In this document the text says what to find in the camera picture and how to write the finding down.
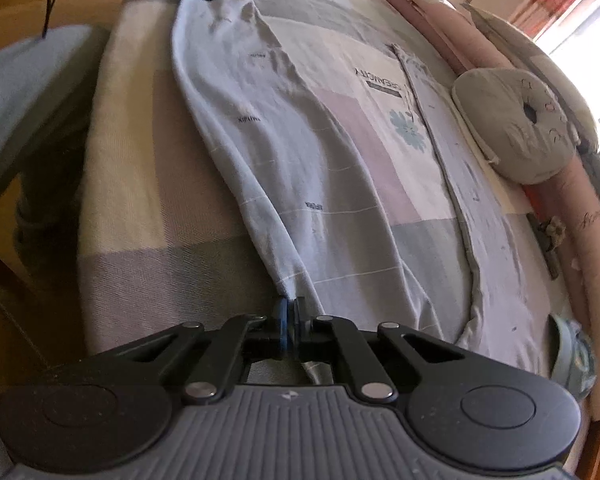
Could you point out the person's light blue clothing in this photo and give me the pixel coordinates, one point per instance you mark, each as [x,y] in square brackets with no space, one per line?
[25,95]

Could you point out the pink floral quilt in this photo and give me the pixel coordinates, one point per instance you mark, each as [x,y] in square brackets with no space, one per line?
[595,260]

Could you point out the grey striped pants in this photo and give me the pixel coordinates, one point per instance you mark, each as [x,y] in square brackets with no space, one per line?
[280,160]

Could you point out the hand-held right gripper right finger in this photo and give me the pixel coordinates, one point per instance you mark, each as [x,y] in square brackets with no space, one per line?
[297,323]

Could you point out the floral pillow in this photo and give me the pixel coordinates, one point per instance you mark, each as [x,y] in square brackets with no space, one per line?
[545,60]

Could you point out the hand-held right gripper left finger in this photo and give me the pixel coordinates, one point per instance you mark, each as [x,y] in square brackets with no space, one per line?
[282,323]

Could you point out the black hair clip with flower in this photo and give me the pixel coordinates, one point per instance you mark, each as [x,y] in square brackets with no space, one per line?
[550,240]

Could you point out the blue cap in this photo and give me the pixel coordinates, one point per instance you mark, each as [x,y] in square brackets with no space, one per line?
[572,360]

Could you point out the patterned curtain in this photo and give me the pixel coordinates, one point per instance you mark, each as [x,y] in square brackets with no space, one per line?
[560,0]

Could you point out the red folded cloth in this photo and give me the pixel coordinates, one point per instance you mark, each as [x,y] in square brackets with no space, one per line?
[535,197]

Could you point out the grey cat face cushion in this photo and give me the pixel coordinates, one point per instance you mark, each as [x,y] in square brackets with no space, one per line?
[515,130]

